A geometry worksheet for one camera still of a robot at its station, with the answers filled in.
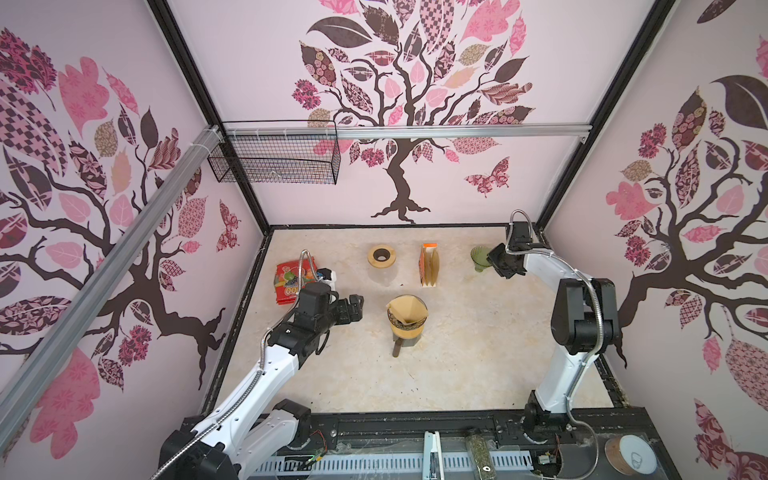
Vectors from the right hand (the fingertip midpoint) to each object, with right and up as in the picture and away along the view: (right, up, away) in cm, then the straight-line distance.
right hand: (492, 256), depth 100 cm
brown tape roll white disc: (+20, -45, -34) cm, 60 cm away
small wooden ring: (-38, -3, -2) cm, 38 cm away
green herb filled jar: (-14, -46, -33) cm, 58 cm away
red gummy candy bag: (-71, -8, 0) cm, 71 cm away
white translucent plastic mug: (-37, -7, -2) cm, 38 cm away
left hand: (-46, -13, -19) cm, 51 cm away
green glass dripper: (-4, 0, 0) cm, 4 cm away
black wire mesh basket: (-72, +34, -5) cm, 80 cm away
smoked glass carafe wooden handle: (-31, -26, -13) cm, 42 cm away
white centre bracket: (-25, -45, -30) cm, 59 cm away
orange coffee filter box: (-19, +4, +14) cm, 23 cm away
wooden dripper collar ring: (-30, -22, -19) cm, 42 cm away
